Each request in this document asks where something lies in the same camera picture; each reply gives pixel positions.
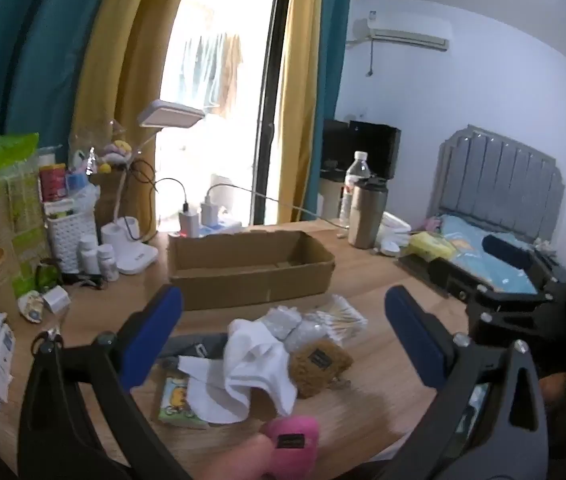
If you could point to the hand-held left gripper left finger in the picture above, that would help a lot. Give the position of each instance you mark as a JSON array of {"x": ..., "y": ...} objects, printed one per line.
[{"x": 150, "y": 335}]

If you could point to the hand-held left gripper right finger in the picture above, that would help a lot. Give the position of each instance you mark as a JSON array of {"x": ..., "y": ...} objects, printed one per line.
[{"x": 415, "y": 332}]

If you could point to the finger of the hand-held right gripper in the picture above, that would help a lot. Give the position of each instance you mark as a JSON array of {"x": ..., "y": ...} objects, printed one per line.
[
  {"x": 445, "y": 280},
  {"x": 508, "y": 252}
]

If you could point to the grey sock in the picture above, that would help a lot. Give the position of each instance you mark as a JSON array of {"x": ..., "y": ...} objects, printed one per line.
[{"x": 188, "y": 347}]

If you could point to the bag of cotton swabs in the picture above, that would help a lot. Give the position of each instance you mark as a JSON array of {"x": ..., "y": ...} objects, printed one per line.
[{"x": 340, "y": 315}]

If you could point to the white smooth cloth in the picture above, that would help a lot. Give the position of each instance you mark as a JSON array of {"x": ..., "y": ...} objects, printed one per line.
[{"x": 248, "y": 365}]

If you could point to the brown plush pouch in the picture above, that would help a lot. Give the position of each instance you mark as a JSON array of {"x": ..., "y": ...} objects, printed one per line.
[{"x": 318, "y": 365}]

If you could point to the brown cardboard box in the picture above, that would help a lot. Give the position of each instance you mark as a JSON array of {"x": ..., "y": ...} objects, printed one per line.
[{"x": 243, "y": 280}]

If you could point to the white waffle-textured cloth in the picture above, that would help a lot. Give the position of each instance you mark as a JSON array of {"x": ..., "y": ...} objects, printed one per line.
[{"x": 283, "y": 320}]

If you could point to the blue bed sheet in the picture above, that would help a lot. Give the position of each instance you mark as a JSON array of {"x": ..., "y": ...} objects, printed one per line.
[{"x": 473, "y": 247}]

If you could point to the yellow sponge pack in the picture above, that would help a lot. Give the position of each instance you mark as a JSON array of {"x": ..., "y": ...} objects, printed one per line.
[{"x": 430, "y": 246}]

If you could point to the cartoon printed tissue packet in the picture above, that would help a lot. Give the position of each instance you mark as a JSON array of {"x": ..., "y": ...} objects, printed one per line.
[{"x": 175, "y": 400}]

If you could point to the grey padded headboard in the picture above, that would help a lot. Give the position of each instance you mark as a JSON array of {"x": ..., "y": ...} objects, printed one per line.
[{"x": 503, "y": 180}]

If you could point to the white desk lamp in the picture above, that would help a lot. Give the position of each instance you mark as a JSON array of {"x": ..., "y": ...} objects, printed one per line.
[{"x": 130, "y": 257}]

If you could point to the small white tag box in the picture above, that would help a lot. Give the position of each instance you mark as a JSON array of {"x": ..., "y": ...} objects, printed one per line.
[{"x": 57, "y": 299}]

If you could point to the steel tumbler with black lid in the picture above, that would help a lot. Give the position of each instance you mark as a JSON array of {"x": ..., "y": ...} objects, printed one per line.
[{"x": 365, "y": 215}]

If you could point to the round cartoon sticker item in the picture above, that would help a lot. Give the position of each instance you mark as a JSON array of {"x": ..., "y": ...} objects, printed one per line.
[{"x": 30, "y": 307}]

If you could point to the white lattice basket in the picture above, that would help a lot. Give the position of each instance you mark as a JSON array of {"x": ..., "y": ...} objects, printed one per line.
[{"x": 70, "y": 240}]

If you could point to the white power strip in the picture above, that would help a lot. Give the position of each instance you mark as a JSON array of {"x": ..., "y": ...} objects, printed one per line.
[{"x": 223, "y": 230}]

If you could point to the clear water bottle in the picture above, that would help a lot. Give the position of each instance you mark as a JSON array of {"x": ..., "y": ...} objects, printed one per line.
[{"x": 355, "y": 170}]

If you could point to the black appliance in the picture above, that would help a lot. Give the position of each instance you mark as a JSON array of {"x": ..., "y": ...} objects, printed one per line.
[{"x": 363, "y": 147}]

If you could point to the pink plush pouch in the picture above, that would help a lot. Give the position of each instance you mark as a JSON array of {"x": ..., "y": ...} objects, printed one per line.
[{"x": 290, "y": 440}]

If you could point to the blue packet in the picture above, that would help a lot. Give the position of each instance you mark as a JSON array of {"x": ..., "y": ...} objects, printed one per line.
[{"x": 78, "y": 181}]

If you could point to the red can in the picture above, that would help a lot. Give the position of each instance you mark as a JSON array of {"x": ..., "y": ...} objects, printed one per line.
[{"x": 53, "y": 182}]

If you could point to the small plush toys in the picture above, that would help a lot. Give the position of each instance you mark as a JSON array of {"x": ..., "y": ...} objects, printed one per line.
[{"x": 115, "y": 152}]

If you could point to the green paper cup packaging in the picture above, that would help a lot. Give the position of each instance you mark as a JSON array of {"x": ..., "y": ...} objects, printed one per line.
[{"x": 13, "y": 195}]

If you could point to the yellow curtain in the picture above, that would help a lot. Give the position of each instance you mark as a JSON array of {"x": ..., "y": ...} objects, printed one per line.
[
  {"x": 118, "y": 85},
  {"x": 300, "y": 85}
]

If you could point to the white air conditioner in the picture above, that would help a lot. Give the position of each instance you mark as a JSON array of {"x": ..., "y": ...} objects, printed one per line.
[{"x": 408, "y": 30}]

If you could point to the teal curtain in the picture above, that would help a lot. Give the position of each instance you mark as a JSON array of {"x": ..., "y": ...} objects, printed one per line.
[
  {"x": 38, "y": 50},
  {"x": 333, "y": 60}
]

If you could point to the light blue hanging shirt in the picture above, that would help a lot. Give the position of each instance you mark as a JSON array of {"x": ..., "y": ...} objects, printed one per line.
[{"x": 203, "y": 75}]

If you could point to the tan hanging shirt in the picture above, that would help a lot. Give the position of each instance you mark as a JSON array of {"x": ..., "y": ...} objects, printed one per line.
[{"x": 233, "y": 70}]

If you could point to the black door frame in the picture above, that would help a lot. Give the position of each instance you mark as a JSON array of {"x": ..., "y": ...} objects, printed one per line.
[{"x": 270, "y": 110}]

